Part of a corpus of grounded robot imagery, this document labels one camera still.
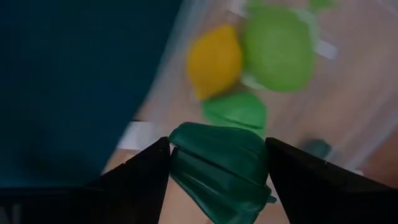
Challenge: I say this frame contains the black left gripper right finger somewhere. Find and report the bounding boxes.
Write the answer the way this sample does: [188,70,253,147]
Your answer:
[265,137,398,224]

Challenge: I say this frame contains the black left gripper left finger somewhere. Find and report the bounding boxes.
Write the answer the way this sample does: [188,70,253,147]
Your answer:
[0,136,171,224]

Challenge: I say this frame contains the dark green toy pepper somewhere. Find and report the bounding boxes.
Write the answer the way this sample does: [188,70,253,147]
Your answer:
[167,121,277,224]

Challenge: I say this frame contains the light green toy pepper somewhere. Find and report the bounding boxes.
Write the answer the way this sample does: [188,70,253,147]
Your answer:
[201,91,268,138]

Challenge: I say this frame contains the green toy lime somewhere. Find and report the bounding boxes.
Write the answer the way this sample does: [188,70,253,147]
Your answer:
[242,4,317,93]

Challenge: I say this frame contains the yellow toy lemon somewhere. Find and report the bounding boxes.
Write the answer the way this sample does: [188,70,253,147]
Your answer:
[186,24,243,100]

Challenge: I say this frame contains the clear plastic tupperware container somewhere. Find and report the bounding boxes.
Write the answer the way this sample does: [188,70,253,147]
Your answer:
[116,0,398,175]

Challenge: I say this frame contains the dark teal cloth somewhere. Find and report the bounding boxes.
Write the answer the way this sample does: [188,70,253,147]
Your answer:
[0,0,184,187]

